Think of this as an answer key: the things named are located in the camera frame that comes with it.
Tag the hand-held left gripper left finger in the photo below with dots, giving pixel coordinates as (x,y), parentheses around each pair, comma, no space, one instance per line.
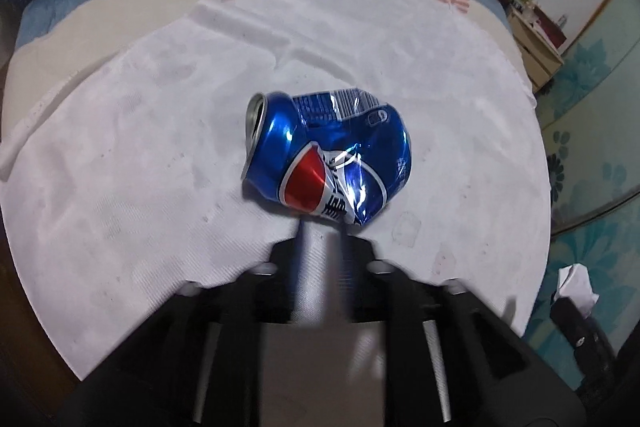
(225,307)

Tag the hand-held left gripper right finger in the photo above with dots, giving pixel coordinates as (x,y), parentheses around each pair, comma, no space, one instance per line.
(415,307)

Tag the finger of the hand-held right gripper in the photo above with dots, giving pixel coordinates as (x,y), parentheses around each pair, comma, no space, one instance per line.
(587,347)

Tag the white paper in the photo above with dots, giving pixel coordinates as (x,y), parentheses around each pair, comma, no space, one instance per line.
(575,284)

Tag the crushed blue soda can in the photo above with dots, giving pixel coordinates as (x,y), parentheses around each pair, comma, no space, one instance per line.
(325,157)

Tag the white cloth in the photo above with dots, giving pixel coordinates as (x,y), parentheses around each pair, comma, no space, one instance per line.
(150,132)

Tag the beige dresser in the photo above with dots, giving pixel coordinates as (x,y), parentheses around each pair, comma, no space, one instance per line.
(537,42)

